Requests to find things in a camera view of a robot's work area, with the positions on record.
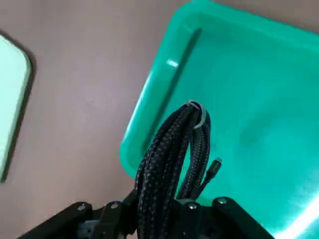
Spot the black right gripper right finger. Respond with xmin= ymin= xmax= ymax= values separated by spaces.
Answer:
xmin=174 ymin=196 xmax=275 ymax=239

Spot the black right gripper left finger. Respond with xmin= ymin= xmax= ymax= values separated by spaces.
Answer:
xmin=17 ymin=188 xmax=138 ymax=239

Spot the black cable clear tie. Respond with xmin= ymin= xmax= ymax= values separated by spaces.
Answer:
xmin=135 ymin=100 xmax=223 ymax=239

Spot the green plastic tray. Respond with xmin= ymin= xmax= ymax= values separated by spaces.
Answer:
xmin=119 ymin=0 xmax=319 ymax=239

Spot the pale green flat tray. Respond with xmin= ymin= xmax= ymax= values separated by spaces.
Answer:
xmin=0 ymin=33 xmax=33 ymax=184

